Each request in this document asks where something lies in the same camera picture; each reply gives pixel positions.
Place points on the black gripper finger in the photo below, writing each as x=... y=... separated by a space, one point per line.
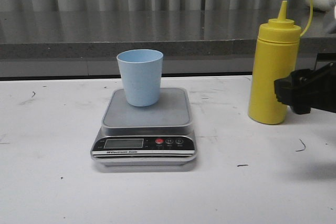
x=305 y=89

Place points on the yellow squeeze bottle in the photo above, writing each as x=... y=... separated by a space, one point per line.
x=275 y=58

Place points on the light blue plastic cup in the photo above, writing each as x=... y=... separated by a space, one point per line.
x=141 y=71

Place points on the silver digital kitchen scale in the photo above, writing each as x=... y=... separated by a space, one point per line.
x=160 y=134

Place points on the grey steel counter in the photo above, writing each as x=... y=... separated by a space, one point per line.
x=85 y=44

